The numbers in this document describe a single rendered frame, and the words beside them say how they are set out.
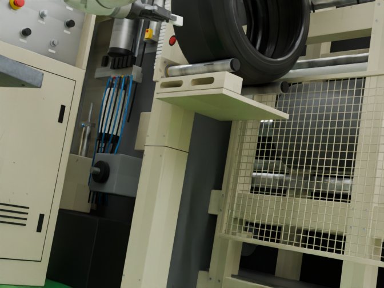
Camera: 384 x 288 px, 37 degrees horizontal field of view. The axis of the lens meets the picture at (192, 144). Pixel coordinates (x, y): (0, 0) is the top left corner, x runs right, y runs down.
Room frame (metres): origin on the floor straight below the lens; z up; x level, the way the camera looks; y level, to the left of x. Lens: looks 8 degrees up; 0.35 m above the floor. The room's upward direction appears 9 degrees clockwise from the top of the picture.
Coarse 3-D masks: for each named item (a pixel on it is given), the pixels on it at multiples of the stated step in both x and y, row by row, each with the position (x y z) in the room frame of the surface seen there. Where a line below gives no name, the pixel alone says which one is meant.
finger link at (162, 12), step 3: (159, 6) 1.75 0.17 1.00; (153, 9) 1.73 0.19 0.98; (156, 9) 1.73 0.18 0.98; (159, 9) 1.76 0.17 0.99; (162, 9) 1.77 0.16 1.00; (165, 9) 1.78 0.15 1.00; (156, 12) 1.74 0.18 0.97; (159, 12) 1.76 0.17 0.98; (162, 12) 1.77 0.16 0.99; (165, 12) 1.78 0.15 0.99; (168, 12) 1.79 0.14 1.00; (162, 15) 1.78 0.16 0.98; (165, 15) 1.78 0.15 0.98; (168, 15) 1.80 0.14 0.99; (168, 18) 1.81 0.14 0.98
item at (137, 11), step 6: (138, 0) 1.72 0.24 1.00; (132, 6) 1.71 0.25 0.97; (138, 6) 1.72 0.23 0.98; (144, 6) 1.73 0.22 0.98; (132, 12) 1.72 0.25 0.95; (138, 12) 1.73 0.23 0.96; (144, 12) 1.75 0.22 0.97; (150, 12) 1.76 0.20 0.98; (126, 18) 1.75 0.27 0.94; (132, 18) 1.74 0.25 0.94
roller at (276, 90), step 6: (258, 84) 2.18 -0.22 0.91; (264, 84) 2.16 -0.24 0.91; (270, 84) 2.14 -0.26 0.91; (276, 84) 2.11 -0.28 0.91; (282, 84) 2.10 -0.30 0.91; (288, 84) 2.11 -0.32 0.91; (246, 90) 2.22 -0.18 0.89; (252, 90) 2.20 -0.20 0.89; (258, 90) 2.18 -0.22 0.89; (264, 90) 2.16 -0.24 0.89; (270, 90) 2.14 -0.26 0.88; (276, 90) 2.12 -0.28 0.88; (282, 90) 2.10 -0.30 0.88
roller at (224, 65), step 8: (192, 64) 2.06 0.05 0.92; (200, 64) 2.02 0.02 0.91; (208, 64) 1.99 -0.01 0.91; (216, 64) 1.96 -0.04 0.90; (224, 64) 1.93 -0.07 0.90; (232, 64) 1.91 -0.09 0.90; (168, 72) 2.15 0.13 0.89; (176, 72) 2.12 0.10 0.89; (184, 72) 2.08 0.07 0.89; (192, 72) 2.06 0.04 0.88; (200, 72) 2.03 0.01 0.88; (208, 72) 2.00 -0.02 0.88
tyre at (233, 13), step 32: (192, 0) 1.92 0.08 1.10; (224, 0) 1.86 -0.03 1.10; (256, 0) 2.33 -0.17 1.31; (288, 0) 2.25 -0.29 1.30; (192, 32) 1.97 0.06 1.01; (224, 32) 1.90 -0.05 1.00; (256, 32) 2.36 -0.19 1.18; (288, 32) 2.28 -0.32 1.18; (256, 64) 1.99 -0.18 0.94; (288, 64) 2.11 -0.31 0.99
